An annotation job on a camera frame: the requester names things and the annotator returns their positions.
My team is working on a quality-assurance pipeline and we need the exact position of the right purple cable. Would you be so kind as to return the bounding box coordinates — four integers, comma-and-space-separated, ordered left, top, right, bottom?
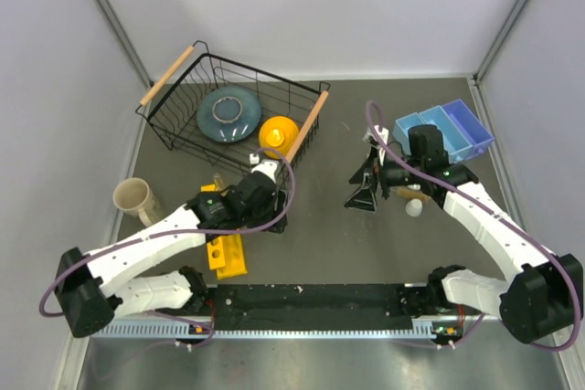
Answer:
365, 100, 585, 353

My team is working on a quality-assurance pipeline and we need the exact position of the black wire dish basket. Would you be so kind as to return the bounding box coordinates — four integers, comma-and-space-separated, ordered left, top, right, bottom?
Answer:
136, 40, 330, 174

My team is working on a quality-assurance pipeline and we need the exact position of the light blue bin middle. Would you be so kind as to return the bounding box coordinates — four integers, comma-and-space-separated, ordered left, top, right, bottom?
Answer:
420, 106, 472, 163

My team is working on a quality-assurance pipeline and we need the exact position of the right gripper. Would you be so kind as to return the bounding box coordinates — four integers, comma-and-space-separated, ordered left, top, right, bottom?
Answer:
344, 144, 425, 212

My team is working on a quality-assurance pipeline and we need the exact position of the yellow test tube rack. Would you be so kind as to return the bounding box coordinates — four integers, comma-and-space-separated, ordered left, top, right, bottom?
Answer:
200, 183, 249, 280

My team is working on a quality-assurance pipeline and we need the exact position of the light blue bin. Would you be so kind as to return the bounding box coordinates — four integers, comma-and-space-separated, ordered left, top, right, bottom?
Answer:
420, 106, 472, 163
392, 107, 453, 155

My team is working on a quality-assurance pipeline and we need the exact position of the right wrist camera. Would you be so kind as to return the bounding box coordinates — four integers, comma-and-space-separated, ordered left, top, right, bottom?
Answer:
363, 125, 389, 145

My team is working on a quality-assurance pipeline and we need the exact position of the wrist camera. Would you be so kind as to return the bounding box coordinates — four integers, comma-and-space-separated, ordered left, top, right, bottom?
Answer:
249, 153, 279, 183
363, 125, 389, 145

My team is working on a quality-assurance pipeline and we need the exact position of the yellow ribbed funnel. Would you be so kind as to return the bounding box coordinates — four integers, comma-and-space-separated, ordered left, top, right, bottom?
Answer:
259, 116, 300, 159

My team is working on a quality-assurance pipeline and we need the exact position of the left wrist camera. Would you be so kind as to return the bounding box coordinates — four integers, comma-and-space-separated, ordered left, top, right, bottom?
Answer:
249, 153, 279, 183

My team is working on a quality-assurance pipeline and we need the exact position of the white plastic funnel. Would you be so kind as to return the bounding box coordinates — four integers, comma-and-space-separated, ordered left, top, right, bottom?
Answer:
405, 199, 423, 217

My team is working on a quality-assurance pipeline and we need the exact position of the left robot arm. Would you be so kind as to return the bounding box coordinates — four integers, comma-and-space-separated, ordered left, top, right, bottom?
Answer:
53, 162, 284, 338

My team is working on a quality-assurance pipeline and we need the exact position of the test tube brush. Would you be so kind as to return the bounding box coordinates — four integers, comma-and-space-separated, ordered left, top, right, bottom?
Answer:
395, 186, 431, 203

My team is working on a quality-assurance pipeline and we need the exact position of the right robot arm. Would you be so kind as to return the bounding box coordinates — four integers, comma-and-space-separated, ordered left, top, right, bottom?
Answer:
345, 124, 583, 344

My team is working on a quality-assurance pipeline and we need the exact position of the purple blue bin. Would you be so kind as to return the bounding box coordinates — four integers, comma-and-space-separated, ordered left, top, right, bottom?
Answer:
442, 100, 495, 160

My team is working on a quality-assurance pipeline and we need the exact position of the blue ceramic plate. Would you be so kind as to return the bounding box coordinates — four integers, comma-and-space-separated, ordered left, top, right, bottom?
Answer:
196, 86, 262, 143

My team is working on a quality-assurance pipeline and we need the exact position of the cable duct rail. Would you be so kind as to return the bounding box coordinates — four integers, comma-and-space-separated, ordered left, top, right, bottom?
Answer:
93, 316, 457, 341

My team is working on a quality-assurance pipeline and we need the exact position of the beige ceramic mug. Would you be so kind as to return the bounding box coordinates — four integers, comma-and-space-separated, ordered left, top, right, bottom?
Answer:
112, 177, 165, 227

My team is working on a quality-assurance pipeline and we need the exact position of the light blue bin left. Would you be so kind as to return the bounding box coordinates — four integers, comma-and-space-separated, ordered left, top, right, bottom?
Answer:
392, 107, 453, 155

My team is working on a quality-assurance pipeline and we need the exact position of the glass test tube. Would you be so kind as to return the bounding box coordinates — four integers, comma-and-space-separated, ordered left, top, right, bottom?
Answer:
213, 173, 228, 193

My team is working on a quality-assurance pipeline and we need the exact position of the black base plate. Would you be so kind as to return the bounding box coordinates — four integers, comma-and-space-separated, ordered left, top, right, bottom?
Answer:
210, 284, 437, 332

